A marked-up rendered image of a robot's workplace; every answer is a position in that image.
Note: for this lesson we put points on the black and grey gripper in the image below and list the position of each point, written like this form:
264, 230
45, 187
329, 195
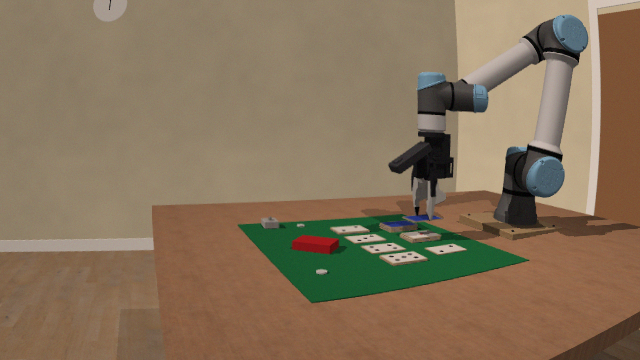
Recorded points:
439, 158

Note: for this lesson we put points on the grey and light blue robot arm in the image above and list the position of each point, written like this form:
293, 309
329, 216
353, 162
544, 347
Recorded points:
538, 171

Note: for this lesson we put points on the green felt mat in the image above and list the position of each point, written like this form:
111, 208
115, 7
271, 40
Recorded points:
354, 272

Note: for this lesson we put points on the red rectangular block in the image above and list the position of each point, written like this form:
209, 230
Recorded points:
315, 244

